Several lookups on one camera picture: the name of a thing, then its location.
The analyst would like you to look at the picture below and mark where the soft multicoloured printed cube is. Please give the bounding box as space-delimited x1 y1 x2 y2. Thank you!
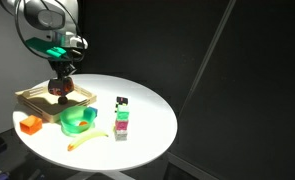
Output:
47 76 75 98

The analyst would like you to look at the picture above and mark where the white table base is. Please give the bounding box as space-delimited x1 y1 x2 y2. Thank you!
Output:
66 169 135 180

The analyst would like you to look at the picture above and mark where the green cup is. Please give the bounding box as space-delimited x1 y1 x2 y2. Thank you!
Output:
59 105 97 138

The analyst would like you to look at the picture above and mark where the pink cube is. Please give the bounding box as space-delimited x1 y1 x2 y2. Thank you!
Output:
114 119 130 132

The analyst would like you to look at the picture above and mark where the green camera mount plate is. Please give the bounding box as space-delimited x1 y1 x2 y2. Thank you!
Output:
24 36 68 60

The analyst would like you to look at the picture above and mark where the black patterned cube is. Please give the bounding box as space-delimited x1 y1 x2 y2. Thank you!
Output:
115 96 129 108

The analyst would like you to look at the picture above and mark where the white grey cube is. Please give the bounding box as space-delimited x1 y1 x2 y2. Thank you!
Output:
113 128 129 142

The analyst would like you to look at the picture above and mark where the green cube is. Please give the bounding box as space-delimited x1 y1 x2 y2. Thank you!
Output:
116 104 130 122

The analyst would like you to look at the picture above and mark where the yellow toy banana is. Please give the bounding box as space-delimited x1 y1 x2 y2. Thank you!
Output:
67 129 110 152

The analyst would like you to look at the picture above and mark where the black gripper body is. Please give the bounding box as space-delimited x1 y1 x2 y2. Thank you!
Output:
50 58 78 78

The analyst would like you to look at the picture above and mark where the wooden slatted tray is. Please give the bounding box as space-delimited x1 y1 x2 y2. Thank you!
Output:
14 83 98 125

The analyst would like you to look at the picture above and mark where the small blue block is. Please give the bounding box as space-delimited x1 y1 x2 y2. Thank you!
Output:
86 106 99 118

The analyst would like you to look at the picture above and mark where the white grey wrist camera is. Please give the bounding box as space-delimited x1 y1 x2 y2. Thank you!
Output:
66 34 89 51

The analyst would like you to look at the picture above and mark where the orange rectangular block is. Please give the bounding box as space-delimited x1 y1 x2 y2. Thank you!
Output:
19 114 43 136

